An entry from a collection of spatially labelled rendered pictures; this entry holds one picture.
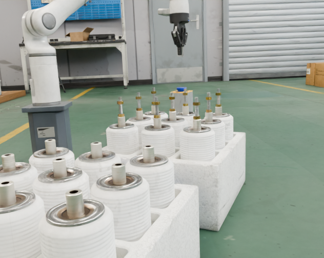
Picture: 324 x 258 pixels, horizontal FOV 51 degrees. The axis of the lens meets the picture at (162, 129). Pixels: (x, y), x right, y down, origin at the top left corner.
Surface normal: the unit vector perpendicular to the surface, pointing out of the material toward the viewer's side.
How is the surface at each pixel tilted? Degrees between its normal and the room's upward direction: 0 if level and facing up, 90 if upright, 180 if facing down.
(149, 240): 0
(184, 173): 90
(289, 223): 0
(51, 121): 91
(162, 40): 90
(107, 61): 90
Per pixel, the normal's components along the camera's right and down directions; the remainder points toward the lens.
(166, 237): 0.93, 0.04
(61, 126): 0.74, 0.10
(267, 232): -0.04, -0.98
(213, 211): -0.40, 0.20
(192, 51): 0.06, 0.20
